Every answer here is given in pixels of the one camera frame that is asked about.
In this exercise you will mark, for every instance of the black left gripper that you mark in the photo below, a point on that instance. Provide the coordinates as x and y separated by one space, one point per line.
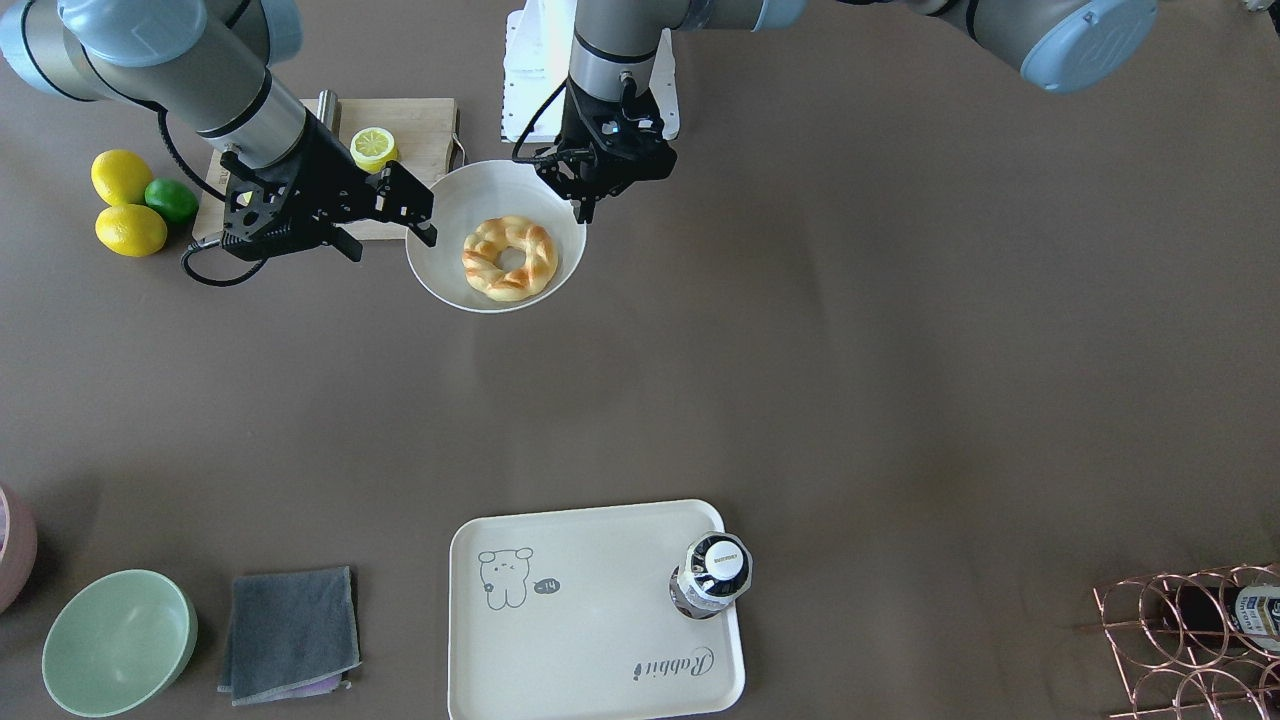
583 186

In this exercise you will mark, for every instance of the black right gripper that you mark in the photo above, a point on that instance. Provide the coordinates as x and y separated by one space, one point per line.
330 170

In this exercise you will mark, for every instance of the white plate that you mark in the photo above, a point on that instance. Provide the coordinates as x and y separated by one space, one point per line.
470 195

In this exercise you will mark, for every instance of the twisted ring donut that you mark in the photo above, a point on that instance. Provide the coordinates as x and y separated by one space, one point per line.
481 254

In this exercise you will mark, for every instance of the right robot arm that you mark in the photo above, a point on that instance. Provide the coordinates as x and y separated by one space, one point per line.
206 62

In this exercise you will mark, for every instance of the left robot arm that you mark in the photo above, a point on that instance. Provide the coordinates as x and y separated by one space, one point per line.
1060 47

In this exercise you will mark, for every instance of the dark tea bottle on tray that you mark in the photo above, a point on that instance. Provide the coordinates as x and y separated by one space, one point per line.
717 568

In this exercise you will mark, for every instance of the cream rabbit tray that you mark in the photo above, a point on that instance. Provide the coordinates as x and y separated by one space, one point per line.
577 614

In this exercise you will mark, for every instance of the half lemon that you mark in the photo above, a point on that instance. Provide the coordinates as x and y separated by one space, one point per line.
372 148

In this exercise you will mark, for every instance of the steel cylinder muddler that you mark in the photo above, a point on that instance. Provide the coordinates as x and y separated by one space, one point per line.
327 109

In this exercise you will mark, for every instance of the green lime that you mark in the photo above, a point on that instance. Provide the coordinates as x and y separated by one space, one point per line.
173 201

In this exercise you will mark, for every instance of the yellow lemon lower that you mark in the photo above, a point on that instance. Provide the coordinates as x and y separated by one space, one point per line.
131 230

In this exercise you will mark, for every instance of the yellow lemon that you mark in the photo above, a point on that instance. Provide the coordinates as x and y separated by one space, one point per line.
120 177
131 230

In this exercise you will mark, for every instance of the yellow lemon upper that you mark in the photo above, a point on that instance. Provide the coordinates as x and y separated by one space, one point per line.
120 177

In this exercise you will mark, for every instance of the grey folded cloth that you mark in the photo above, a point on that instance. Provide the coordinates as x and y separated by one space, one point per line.
291 635

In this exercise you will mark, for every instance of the pink bowl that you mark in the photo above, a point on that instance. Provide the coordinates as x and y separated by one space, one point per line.
20 543

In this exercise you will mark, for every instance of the mint green bowl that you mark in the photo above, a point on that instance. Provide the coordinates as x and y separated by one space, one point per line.
118 643

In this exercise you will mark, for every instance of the bottle in rack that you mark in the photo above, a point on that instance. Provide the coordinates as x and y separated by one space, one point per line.
1225 617

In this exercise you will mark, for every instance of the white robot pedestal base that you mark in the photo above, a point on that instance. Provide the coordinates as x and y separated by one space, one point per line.
536 59

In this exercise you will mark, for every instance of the copper wire bottle rack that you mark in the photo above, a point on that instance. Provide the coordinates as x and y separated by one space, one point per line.
1161 675

